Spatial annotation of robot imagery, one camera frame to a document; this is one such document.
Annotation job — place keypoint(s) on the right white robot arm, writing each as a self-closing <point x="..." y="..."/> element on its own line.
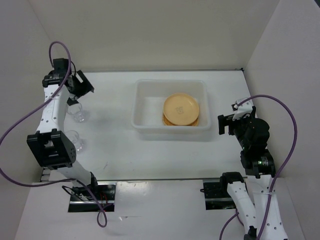
<point x="256" y="202"/>

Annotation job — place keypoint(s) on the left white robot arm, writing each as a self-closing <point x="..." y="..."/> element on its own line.
<point x="49" y="144"/>

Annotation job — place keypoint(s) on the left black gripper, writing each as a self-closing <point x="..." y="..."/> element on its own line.
<point x="85" y="86"/>

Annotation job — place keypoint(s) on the tan round plate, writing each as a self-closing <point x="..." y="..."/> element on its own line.
<point x="181" y="107"/>

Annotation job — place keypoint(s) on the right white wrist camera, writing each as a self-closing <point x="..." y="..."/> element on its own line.
<point x="240" y="110"/>

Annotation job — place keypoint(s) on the clear plastic cup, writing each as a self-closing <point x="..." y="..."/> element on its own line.
<point x="78" y="142"/>
<point x="77" y="113"/>

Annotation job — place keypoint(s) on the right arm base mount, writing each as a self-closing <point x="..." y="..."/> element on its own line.
<point x="215" y="197"/>

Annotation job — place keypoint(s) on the translucent plastic bin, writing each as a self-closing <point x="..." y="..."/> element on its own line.
<point x="147" y="110"/>

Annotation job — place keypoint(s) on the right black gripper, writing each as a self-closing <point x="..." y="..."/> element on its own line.
<point x="224" y="120"/>

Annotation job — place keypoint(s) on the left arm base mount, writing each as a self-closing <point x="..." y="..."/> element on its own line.
<point x="82" y="202"/>

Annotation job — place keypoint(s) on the square woven bamboo tray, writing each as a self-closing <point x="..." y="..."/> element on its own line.
<point x="167" y="122"/>

